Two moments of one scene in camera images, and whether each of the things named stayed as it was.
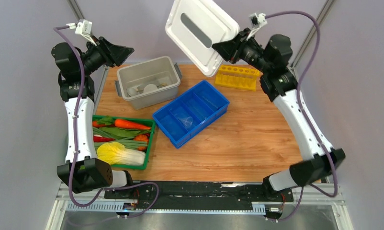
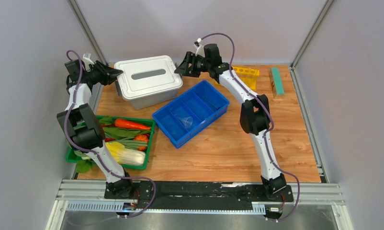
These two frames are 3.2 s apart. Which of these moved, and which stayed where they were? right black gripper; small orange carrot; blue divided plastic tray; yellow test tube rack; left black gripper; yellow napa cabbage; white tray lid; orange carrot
Moved: white tray lid; right black gripper; left black gripper
Stayed: yellow napa cabbage; small orange carrot; yellow test tube rack; orange carrot; blue divided plastic tray
